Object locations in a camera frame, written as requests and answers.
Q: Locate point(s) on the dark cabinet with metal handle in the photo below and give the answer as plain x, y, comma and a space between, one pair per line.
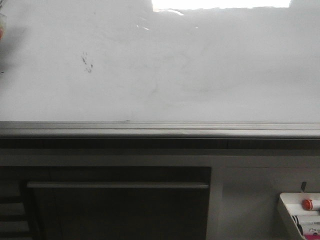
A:
104, 203

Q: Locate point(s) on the red capped marker in tray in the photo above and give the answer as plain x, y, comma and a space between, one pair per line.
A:
310, 204

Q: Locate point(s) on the black marker in tray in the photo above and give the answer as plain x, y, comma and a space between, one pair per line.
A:
305, 222

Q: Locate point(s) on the white whiteboard with aluminium frame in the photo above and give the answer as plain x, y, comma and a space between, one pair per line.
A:
221, 69

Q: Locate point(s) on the white marker tray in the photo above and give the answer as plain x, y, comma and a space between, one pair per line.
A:
300, 213

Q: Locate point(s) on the pink marker in tray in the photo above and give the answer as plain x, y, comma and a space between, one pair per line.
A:
311, 234

